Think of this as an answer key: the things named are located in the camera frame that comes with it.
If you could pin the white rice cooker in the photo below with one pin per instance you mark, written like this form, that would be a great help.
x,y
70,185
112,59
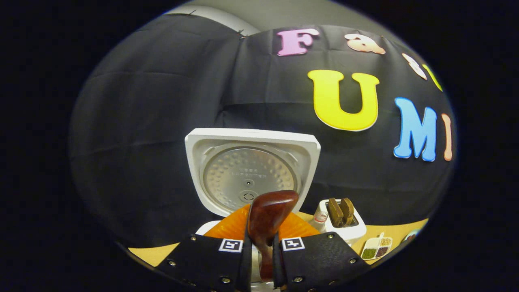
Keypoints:
x,y
227,170

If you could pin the brown bread slice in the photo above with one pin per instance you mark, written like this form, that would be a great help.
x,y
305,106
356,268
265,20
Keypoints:
x,y
335,213
348,209

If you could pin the white divided grain dish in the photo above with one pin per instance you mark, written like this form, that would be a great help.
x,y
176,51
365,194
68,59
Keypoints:
x,y
377,248

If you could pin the clear bottle with red label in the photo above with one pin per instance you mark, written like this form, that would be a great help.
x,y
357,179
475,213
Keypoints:
x,y
319,219

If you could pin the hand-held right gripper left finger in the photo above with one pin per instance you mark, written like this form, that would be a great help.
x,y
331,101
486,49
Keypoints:
x,y
202,259

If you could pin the white toaster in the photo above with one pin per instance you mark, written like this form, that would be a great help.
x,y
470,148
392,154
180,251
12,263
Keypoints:
x,y
344,233

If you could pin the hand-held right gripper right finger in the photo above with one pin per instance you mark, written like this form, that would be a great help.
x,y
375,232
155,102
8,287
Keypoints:
x,y
320,259

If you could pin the pale green plate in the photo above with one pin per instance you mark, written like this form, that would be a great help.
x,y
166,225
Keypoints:
x,y
411,236

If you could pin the black backdrop cloth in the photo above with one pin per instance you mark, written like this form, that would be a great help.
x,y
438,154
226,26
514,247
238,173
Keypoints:
x,y
154,121

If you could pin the dark wooden spoon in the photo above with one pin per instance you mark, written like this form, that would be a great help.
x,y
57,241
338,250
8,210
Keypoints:
x,y
267,215

